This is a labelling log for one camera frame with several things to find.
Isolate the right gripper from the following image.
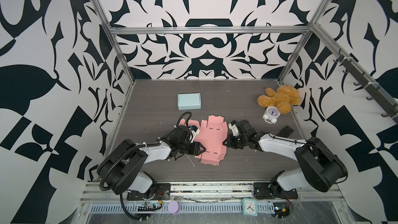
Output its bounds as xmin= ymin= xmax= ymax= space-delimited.
xmin=221 ymin=133 xmax=248 ymax=149

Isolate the pink paper box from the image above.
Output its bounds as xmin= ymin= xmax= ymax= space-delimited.
xmin=188 ymin=115 xmax=228 ymax=166

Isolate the light blue paper box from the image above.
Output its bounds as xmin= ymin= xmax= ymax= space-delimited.
xmin=177 ymin=93 xmax=202 ymax=111

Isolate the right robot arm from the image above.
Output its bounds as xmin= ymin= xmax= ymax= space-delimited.
xmin=223 ymin=120 xmax=348 ymax=192

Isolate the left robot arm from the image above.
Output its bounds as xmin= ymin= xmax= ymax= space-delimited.
xmin=97 ymin=125 xmax=206 ymax=196

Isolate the white alarm clock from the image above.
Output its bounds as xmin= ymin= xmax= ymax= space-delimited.
xmin=263 ymin=106 xmax=280 ymax=124

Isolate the black remote control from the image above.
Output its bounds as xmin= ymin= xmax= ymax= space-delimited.
xmin=277 ymin=125 xmax=294 ymax=138

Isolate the brown teddy bear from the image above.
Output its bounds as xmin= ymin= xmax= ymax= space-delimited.
xmin=257 ymin=85 xmax=302 ymax=114

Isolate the purple round lid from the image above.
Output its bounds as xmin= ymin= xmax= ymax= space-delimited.
xmin=167 ymin=201 xmax=180 ymax=214

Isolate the green square clock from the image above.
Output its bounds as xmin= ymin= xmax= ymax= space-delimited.
xmin=242 ymin=198 xmax=258 ymax=216

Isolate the left circuit board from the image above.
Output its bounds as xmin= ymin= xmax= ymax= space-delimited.
xmin=137 ymin=201 xmax=162 ymax=212

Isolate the circuit board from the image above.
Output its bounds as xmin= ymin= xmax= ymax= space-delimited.
xmin=137 ymin=201 xmax=162 ymax=212
xmin=272 ymin=202 xmax=292 ymax=219

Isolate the right circuit board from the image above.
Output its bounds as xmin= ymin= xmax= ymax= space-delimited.
xmin=272 ymin=202 xmax=292 ymax=219

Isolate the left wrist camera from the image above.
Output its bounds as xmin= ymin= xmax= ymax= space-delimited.
xmin=189 ymin=125 xmax=200 ymax=143

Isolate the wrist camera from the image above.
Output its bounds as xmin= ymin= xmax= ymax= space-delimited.
xmin=189 ymin=125 xmax=200 ymax=143
xmin=228 ymin=123 xmax=239 ymax=136

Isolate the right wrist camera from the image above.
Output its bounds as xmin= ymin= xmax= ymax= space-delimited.
xmin=228 ymin=123 xmax=239 ymax=136

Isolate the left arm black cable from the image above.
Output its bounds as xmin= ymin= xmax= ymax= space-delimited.
xmin=176 ymin=111 xmax=193 ymax=128

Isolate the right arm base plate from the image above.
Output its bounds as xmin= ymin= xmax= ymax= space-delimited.
xmin=253 ymin=183 xmax=299 ymax=200

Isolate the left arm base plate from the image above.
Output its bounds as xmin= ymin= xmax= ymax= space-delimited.
xmin=126 ymin=183 xmax=171 ymax=201

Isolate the wall hook rail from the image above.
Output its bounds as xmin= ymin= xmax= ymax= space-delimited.
xmin=333 ymin=48 xmax=398 ymax=119

